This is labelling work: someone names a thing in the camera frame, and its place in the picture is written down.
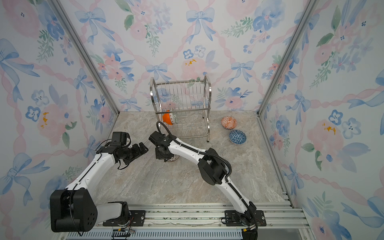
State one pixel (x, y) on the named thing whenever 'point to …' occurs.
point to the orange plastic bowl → (166, 118)
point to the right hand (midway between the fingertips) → (161, 155)
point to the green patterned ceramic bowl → (175, 117)
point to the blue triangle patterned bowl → (237, 137)
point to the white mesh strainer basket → (174, 158)
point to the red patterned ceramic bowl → (228, 122)
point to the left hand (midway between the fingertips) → (142, 151)
